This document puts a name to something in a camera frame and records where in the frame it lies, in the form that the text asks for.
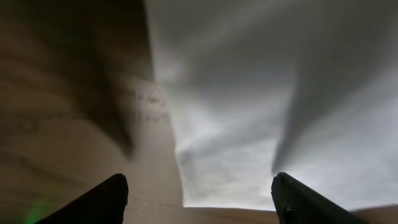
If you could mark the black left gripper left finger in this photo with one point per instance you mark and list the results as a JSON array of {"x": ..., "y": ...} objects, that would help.
[{"x": 103, "y": 204}]

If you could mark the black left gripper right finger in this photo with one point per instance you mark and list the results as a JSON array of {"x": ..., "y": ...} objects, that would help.
[{"x": 295, "y": 203}]

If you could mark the white t-shirt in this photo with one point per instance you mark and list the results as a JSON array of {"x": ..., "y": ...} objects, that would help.
[{"x": 254, "y": 88}]

